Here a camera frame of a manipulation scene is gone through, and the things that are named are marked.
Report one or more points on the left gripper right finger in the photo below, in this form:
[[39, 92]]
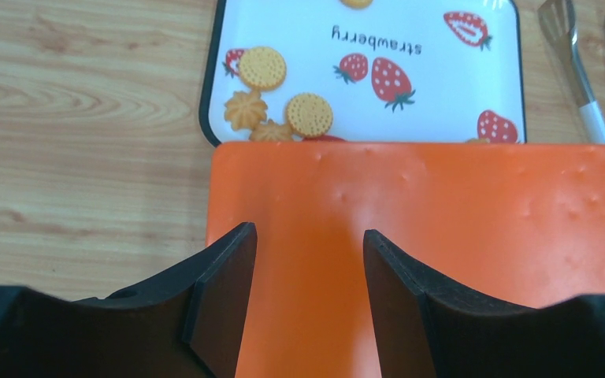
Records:
[[428, 325]]

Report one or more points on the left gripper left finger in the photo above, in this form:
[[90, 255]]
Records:
[[185, 321]]

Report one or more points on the orange box lid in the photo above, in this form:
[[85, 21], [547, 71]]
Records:
[[525, 223]]

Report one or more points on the flower shaped butter cookie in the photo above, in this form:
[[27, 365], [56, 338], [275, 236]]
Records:
[[245, 110], [271, 131]]

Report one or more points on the strawberry print white tray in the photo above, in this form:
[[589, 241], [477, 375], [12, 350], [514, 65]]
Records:
[[394, 71]]

